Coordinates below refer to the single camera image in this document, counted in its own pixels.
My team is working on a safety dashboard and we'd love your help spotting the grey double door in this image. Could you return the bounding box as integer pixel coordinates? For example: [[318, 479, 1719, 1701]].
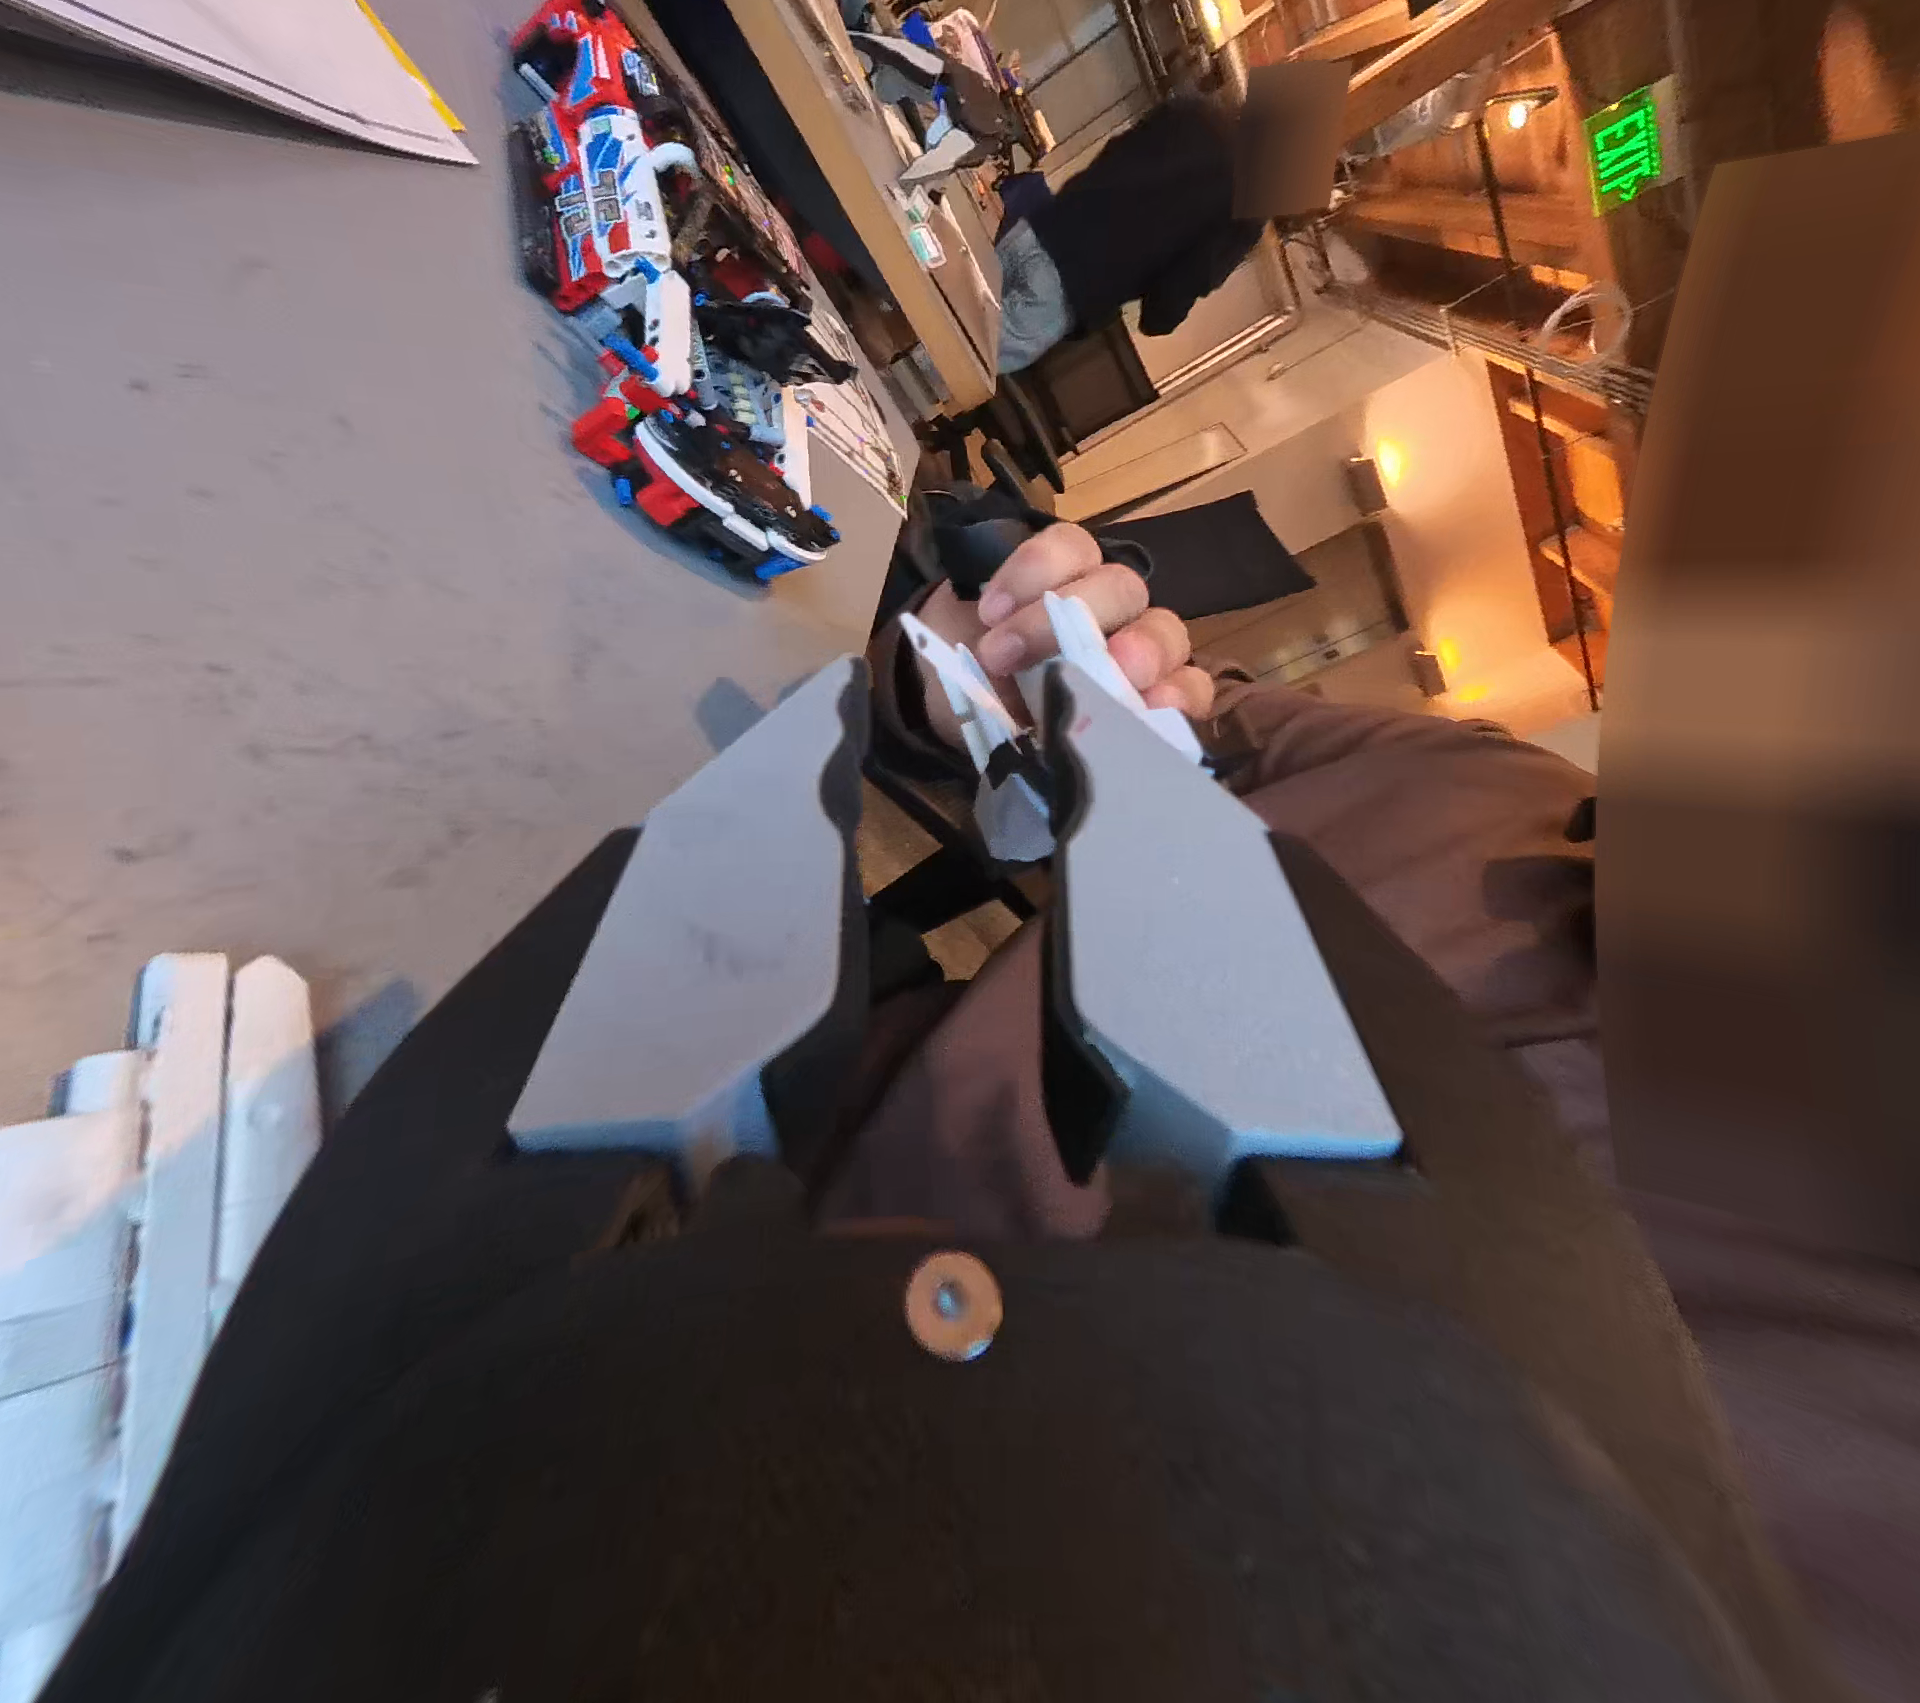
[[1236, 525, 1420, 691]]

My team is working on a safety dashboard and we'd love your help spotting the clear hose coil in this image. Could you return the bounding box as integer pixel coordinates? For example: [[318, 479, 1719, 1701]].
[[1544, 285, 1639, 355]]

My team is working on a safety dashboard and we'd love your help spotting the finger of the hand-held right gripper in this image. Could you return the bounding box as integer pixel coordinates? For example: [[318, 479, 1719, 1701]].
[[1042, 589, 1212, 775], [894, 611, 1042, 777]]

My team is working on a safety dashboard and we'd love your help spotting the white curved toy beam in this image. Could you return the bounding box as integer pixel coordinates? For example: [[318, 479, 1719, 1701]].
[[209, 953, 325, 1329]]

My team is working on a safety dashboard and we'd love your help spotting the thick wooden beam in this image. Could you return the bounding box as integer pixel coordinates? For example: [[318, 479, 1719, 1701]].
[[1333, 0, 1578, 146]]

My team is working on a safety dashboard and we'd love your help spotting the toy race car model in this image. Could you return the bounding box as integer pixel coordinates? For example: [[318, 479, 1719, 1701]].
[[505, 0, 863, 587]]

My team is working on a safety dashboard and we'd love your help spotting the black panel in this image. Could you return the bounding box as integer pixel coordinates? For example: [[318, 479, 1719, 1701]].
[[1101, 491, 1321, 627]]

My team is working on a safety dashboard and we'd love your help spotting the green lit sign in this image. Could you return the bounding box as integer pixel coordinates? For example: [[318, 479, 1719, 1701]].
[[1583, 80, 1670, 220]]

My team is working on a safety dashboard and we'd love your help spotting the grey desk with beige edge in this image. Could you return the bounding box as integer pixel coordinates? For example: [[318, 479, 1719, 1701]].
[[644, 0, 1010, 415]]

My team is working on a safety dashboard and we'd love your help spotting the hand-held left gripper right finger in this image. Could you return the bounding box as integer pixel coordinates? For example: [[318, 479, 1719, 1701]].
[[1037, 661, 1407, 1187]]

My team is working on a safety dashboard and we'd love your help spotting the black office chair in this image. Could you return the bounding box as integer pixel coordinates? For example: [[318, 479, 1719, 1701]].
[[921, 315, 1164, 497]]

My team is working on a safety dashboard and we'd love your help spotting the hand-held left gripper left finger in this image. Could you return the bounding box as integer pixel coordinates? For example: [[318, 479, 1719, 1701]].
[[505, 657, 876, 1165]]

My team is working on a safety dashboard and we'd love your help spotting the white hinged brick assembly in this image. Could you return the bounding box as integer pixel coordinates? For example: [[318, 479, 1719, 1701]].
[[0, 953, 234, 1681]]

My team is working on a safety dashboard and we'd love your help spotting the person's right hand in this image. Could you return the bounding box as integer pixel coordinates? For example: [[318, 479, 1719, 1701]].
[[971, 521, 1220, 721]]

